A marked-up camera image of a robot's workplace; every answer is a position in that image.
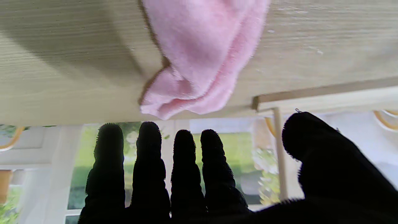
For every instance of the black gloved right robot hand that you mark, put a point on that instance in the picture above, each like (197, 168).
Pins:
(326, 193)

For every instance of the pink square towel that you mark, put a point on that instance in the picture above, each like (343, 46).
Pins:
(202, 56)

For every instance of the wooden tabletop drying rack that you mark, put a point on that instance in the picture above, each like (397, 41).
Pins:
(326, 95)

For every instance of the printed garden room backdrop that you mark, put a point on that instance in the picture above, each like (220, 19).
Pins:
(40, 161)

